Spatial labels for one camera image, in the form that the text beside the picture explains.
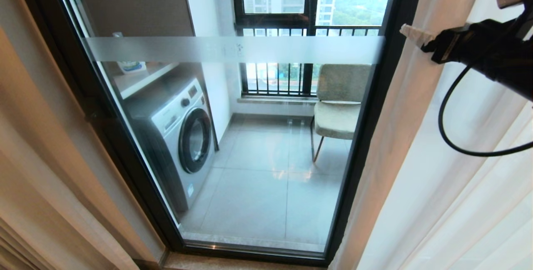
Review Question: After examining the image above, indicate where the black framed glass balcony door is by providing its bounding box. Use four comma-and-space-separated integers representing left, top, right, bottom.
12, 0, 428, 267

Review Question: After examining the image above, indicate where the white detergent bottle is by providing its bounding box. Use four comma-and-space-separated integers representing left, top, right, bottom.
112, 32, 147, 75

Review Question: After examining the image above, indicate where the black cable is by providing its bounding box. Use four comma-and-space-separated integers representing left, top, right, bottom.
437, 63, 533, 157

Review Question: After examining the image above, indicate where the white shelf board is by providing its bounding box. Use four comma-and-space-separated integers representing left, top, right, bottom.
109, 62, 180, 100

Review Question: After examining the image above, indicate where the silver front-loading washing machine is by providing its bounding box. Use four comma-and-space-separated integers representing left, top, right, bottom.
124, 76, 218, 215

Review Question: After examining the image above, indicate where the white sheer curtain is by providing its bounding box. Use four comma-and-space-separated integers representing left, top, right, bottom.
356, 0, 533, 270

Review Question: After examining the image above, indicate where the grey stone window sill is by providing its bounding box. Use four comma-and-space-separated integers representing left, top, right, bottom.
237, 96, 320, 105

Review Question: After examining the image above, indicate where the beige upholstered chair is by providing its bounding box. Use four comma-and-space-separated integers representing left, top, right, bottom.
310, 63, 373, 163

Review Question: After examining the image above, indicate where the black metal railing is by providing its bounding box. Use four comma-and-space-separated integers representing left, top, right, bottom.
239, 26, 381, 96

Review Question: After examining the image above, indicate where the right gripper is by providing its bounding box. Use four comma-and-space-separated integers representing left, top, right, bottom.
399, 18, 515, 67

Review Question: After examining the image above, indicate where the brown wall cabinet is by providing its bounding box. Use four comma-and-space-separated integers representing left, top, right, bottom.
69, 0, 196, 38

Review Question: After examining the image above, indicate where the beige curtain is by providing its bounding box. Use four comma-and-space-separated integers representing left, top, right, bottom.
329, 0, 492, 270
0, 26, 140, 270

